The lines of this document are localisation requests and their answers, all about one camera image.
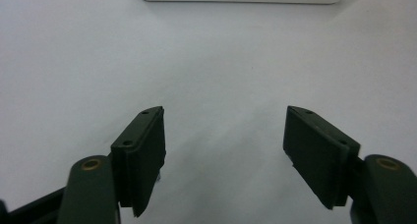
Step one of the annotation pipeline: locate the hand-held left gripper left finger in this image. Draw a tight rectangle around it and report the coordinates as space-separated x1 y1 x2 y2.
110 105 167 218

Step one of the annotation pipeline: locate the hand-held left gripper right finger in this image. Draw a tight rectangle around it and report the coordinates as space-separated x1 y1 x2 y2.
282 105 361 211

